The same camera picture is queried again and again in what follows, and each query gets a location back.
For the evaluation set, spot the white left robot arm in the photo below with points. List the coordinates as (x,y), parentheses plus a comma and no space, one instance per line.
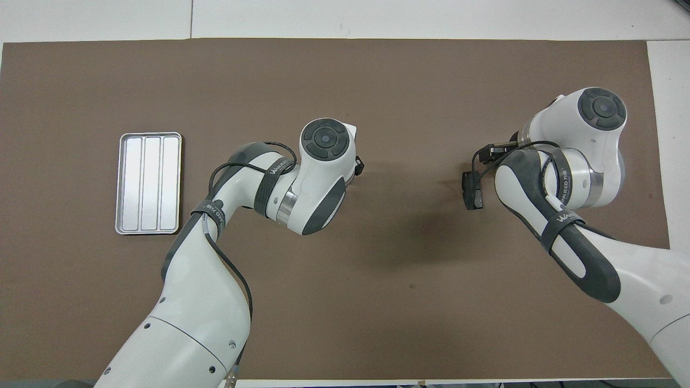
(199,312)

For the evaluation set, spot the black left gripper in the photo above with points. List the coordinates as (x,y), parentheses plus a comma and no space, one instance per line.
(358,166)

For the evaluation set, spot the brown table mat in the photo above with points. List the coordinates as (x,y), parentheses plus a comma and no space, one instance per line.
(404,302)

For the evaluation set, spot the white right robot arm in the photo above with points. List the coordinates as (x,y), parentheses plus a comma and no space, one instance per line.
(587,161)

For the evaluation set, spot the short rectangular grey brake pad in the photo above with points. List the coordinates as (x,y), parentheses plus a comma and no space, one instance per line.
(474,195)

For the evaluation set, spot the silver metal tray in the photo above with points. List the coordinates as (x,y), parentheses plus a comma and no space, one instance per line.
(148,183)

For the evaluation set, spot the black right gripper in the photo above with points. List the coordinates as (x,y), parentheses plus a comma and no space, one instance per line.
(496,152)

